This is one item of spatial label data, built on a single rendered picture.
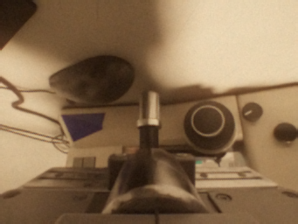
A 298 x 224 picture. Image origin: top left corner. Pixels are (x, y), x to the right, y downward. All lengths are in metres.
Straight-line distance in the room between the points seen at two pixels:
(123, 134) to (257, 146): 0.19
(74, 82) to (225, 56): 0.16
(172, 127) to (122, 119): 0.08
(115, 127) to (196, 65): 0.16
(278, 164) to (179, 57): 0.17
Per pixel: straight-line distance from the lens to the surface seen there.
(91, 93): 0.18
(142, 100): 0.21
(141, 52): 0.17
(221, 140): 0.22
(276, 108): 0.27
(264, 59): 0.21
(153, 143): 0.19
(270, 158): 0.25
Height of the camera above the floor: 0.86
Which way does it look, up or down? 19 degrees down
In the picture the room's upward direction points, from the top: 180 degrees counter-clockwise
